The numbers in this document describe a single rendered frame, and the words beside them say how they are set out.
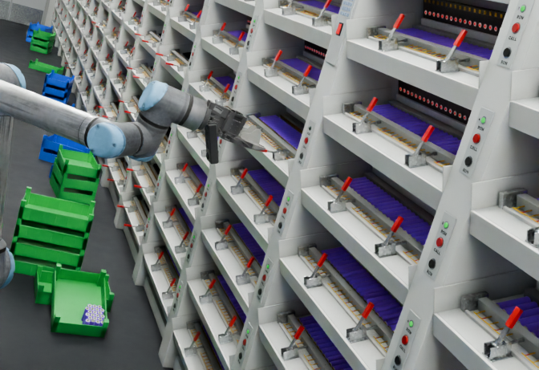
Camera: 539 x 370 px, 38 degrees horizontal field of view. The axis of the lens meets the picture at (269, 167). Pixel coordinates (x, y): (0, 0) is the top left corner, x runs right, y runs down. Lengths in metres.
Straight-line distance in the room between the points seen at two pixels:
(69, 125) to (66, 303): 1.21
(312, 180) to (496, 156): 0.75
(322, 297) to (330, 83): 0.54
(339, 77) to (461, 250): 0.72
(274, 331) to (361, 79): 0.71
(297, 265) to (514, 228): 0.84
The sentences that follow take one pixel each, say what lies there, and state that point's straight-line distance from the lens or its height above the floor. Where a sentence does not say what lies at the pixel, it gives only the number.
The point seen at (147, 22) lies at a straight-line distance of 4.68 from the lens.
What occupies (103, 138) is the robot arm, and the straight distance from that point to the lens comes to 2.01.
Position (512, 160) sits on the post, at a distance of 1.41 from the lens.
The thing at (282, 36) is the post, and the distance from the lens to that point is 2.66.
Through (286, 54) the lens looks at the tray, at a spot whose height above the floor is 1.22.
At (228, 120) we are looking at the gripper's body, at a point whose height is 1.04.
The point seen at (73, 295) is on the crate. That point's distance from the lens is 3.20.
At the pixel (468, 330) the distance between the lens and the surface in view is 1.40.
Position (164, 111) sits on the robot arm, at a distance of 2.09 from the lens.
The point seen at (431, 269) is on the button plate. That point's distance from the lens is 1.46.
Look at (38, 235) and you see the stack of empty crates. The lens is 3.39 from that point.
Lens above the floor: 1.41
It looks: 12 degrees down
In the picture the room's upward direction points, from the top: 17 degrees clockwise
